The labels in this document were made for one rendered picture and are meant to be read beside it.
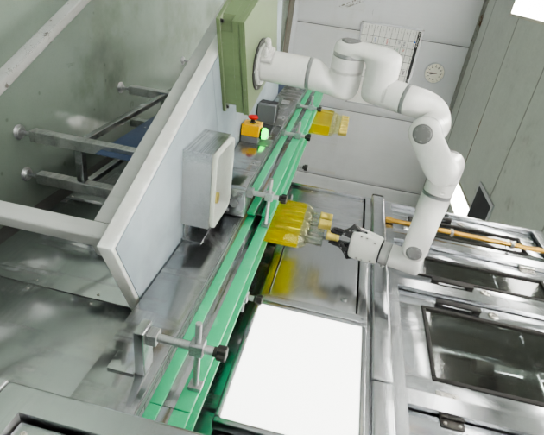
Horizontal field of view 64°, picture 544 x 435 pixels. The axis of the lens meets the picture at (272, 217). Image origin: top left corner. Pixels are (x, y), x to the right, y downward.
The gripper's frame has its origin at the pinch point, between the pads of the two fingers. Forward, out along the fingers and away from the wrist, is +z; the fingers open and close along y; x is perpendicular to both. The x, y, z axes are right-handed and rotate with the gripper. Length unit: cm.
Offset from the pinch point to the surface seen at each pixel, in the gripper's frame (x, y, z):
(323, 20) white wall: -554, 22, 206
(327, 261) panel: -2.5, -12.5, 1.5
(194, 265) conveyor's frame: 47, 5, 25
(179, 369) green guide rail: 75, 3, 9
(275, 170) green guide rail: -6.9, 13.7, 27.8
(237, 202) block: 19.1, 11.2, 28.8
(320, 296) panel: 16.8, -12.9, -2.9
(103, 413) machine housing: 100, 21, 5
